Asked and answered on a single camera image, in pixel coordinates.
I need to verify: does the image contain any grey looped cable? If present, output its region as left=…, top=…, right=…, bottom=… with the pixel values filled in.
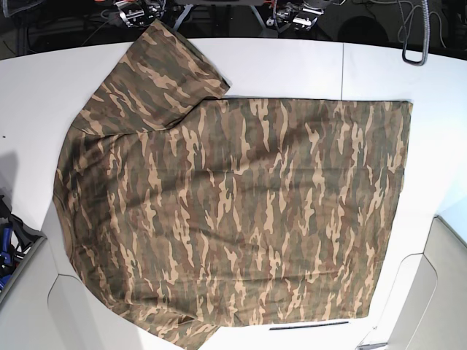
left=397, top=0, right=444, bottom=66

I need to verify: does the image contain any blue and black clutter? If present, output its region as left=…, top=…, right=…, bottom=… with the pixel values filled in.
left=1, top=192, right=47, bottom=300

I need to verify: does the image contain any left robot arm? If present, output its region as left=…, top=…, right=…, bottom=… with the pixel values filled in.
left=266, top=0, right=332, bottom=32

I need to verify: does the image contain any camouflage T-shirt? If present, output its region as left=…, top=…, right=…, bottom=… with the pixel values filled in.
left=53, top=21, right=412, bottom=349

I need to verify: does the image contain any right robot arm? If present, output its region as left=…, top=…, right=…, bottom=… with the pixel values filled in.
left=114, top=0, right=166, bottom=28

